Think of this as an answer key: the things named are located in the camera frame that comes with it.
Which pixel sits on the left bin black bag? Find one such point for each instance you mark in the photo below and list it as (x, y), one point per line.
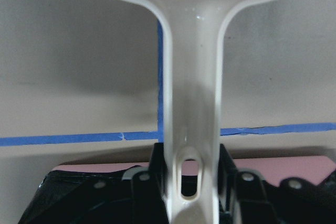
(301, 190)

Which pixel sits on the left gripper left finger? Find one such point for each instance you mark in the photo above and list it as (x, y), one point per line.
(148, 189)

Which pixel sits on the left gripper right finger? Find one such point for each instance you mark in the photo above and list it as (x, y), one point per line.
(242, 195)

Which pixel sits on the white plastic dustpan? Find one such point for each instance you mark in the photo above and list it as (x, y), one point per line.
(193, 33)

